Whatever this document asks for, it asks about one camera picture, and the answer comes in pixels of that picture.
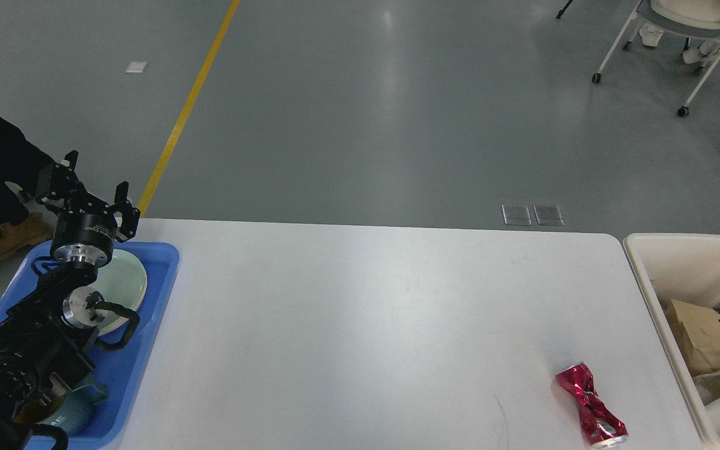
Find brown paper bag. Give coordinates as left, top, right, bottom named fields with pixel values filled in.
left=666, top=299, right=720, bottom=377

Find white plastic bin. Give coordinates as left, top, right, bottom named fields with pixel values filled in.
left=624, top=233, right=720, bottom=449

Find teal mug yellow inside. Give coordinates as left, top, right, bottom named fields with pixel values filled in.
left=15, top=375, right=109, bottom=436

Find blue plastic tray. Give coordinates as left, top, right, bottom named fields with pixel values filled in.
left=0, top=241, right=179, bottom=449

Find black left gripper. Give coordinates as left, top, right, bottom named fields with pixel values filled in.
left=35, top=150, right=141, bottom=268

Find floor outlet plate right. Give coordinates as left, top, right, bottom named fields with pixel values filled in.
left=532, top=205, right=564, bottom=227

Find white rolling chair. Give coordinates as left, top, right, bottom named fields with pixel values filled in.
left=591, top=1, right=720, bottom=118

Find seated person white shoes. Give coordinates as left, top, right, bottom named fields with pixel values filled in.
left=638, top=23, right=720, bottom=64

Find floor outlet plate left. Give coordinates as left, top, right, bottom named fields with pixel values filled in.
left=502, top=204, right=533, bottom=227

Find yellow plate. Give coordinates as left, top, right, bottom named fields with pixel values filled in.
left=97, top=294, right=144, bottom=336

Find red soda can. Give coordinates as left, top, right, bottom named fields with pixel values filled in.
left=554, top=362, right=629, bottom=449

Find green plate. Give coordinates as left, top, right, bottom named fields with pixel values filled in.
left=89, top=249, right=148, bottom=311

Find floor outlet plate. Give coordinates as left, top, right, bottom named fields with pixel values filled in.
left=502, top=204, right=533, bottom=227
left=532, top=205, right=564, bottom=227

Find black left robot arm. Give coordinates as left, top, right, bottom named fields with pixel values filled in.
left=0, top=151, right=141, bottom=449

